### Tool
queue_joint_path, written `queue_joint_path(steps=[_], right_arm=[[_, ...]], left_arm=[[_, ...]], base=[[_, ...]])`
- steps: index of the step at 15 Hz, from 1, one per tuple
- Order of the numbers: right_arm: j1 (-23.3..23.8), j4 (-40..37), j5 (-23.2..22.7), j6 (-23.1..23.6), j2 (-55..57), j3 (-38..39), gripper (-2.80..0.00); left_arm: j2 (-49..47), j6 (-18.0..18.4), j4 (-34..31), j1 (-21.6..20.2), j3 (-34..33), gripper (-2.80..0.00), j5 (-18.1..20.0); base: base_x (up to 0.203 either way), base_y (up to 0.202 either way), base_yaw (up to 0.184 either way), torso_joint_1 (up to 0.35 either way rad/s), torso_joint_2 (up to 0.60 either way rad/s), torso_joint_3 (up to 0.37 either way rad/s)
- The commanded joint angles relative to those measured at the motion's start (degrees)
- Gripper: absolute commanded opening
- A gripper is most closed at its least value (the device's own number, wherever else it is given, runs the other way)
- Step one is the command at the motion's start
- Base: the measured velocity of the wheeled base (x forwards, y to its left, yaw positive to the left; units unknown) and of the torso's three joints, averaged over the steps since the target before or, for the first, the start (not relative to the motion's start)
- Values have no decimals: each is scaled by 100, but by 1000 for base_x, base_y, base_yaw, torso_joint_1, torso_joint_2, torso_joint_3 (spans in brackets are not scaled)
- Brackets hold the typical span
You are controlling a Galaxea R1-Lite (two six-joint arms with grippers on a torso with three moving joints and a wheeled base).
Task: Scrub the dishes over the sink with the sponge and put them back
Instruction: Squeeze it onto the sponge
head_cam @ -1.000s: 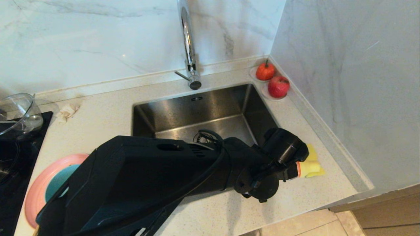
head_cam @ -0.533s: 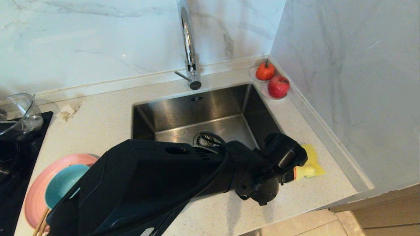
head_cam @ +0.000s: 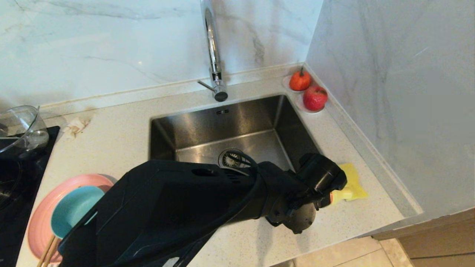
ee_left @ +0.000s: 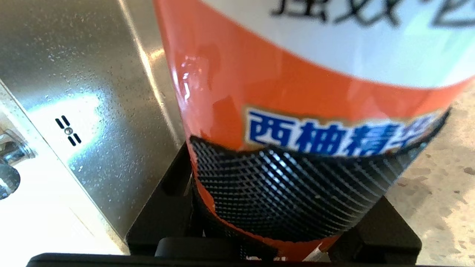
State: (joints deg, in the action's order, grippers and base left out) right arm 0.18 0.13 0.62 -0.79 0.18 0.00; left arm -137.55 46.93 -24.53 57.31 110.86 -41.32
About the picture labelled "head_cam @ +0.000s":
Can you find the teal bowl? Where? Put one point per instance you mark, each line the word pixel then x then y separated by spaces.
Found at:
pixel 74 209

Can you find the red apple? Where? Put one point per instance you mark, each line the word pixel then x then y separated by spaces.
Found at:
pixel 315 98

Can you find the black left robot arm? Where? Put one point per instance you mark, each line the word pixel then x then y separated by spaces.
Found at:
pixel 167 207

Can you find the chrome kitchen faucet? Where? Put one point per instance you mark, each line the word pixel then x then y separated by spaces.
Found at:
pixel 213 48

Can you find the orange persimmon fruit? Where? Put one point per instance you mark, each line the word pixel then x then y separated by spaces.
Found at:
pixel 300 81

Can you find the small white dish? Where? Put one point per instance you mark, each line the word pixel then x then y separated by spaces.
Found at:
pixel 298 103
pixel 285 84

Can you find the clear glass bowl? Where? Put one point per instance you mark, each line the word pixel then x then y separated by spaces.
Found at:
pixel 20 128

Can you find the yellow-capped orange dish soap bottle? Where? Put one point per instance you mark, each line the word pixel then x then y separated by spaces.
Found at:
pixel 336 196

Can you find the crumpled white tissue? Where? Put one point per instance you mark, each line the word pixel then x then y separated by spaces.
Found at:
pixel 75 127

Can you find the round metal drain strainer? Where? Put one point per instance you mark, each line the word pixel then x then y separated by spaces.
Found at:
pixel 224 157

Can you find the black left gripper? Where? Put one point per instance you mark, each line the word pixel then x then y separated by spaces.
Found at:
pixel 323 174

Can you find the black induction cooktop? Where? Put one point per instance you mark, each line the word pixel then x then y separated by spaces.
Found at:
pixel 16 193

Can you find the pink plate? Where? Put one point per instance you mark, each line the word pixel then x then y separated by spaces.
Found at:
pixel 39 218

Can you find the wooden chopstick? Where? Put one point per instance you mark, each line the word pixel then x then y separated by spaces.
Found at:
pixel 50 254
pixel 45 252

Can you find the yellow sponge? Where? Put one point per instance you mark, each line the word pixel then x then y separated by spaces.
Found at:
pixel 355 178

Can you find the wooden cabinet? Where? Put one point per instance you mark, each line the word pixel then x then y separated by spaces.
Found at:
pixel 438 241

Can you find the stainless steel sink basin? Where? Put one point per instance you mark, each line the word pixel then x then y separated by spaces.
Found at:
pixel 207 126

